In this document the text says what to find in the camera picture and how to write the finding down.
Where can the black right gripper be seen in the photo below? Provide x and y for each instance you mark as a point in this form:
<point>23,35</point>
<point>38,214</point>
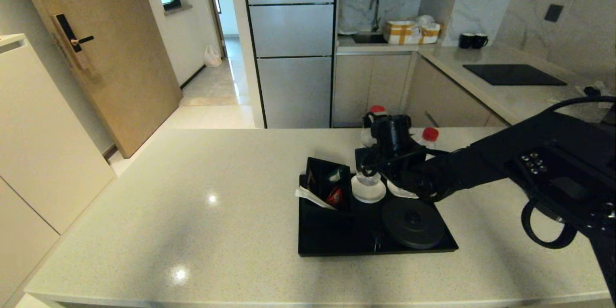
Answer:
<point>392,137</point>

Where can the clear water bottle red cap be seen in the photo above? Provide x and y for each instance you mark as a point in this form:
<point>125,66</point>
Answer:
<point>429,134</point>
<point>377,109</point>

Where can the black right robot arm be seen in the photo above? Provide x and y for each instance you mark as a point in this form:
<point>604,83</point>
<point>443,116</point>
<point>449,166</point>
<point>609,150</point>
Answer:
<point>481,163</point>

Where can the red plastic snack bag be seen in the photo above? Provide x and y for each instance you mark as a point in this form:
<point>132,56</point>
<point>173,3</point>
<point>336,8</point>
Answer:
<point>334,196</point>

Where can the round black kettle base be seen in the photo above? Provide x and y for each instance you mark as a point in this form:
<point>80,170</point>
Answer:
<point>413,224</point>

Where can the beige kitchen base cabinet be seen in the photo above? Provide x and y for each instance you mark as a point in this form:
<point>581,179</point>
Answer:
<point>375,89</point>

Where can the white round coaster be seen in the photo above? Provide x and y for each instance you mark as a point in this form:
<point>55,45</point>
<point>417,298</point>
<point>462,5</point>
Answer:
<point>399,192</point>
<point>368,195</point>

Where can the pale paper packet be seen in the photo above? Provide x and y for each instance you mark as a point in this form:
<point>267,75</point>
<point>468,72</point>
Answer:
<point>311,177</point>

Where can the white paper stick sachet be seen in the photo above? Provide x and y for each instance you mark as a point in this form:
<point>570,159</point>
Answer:
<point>313,197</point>

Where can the steel kitchen sink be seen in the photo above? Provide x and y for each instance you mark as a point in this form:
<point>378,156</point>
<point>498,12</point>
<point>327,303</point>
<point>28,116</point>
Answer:
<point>368,38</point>

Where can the cardboard box with yellow tape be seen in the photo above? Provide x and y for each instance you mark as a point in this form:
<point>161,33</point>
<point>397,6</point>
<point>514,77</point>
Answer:
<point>404,33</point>

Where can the black condiment organizer box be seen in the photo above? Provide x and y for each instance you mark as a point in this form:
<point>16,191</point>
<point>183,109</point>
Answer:
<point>317,216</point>

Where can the black mug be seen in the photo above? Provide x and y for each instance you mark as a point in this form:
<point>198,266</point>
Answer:
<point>480,41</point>
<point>464,41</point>

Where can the black rectangular serving tray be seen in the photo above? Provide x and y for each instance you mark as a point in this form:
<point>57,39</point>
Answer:
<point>327,240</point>

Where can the dark kitchen faucet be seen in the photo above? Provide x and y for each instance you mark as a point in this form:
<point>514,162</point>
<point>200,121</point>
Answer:
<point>375,12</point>

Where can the black induction cooktop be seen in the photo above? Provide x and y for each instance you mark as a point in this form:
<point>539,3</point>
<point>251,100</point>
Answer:
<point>512,75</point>

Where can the silver refrigerator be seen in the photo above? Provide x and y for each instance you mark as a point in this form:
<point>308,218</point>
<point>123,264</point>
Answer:
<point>291,33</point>

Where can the white plastic bag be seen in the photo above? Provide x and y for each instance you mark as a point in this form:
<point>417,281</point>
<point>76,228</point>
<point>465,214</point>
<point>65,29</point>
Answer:
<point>212,57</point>

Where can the black power adapter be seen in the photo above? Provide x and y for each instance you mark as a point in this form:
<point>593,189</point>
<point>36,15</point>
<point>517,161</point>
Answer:
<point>591,90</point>

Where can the white crumpled cloth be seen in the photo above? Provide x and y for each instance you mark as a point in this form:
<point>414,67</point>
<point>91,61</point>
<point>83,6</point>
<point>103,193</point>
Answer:
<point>605,87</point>

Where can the light wooden door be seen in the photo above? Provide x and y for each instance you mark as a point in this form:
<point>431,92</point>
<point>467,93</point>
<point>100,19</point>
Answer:
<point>110,57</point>

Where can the black electronic door lock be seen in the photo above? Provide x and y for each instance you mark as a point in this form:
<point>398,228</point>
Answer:
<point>67,33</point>

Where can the black wall socket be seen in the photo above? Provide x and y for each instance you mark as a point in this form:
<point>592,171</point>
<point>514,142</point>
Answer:
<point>553,13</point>

